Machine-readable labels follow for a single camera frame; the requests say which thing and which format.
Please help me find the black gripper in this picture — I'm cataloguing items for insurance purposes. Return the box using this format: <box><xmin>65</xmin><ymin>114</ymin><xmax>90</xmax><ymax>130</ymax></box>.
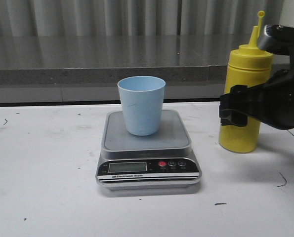
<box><xmin>219</xmin><ymin>70</ymin><xmax>294</xmax><ymax>130</ymax></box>

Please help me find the yellow squeeze bottle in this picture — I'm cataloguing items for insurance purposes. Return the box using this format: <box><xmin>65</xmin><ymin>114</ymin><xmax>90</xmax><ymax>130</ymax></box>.
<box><xmin>219</xmin><ymin>10</ymin><xmax>273</xmax><ymax>153</ymax></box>

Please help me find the light blue plastic cup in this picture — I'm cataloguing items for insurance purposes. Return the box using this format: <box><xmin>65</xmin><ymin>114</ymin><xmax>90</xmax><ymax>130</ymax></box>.
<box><xmin>117</xmin><ymin>76</ymin><xmax>166</xmax><ymax>136</ymax></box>

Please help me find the silver electronic kitchen scale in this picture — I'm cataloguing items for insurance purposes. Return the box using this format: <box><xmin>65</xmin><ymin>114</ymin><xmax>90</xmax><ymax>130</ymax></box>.
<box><xmin>96</xmin><ymin>110</ymin><xmax>202</xmax><ymax>196</ymax></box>

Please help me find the grey stone counter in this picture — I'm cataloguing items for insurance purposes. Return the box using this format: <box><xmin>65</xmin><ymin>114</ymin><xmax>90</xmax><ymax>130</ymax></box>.
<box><xmin>0</xmin><ymin>34</ymin><xmax>250</xmax><ymax>105</ymax></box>

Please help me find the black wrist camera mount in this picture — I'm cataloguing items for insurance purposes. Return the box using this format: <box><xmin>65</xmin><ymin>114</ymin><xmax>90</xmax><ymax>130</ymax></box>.
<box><xmin>257</xmin><ymin>25</ymin><xmax>294</xmax><ymax>70</ymax></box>

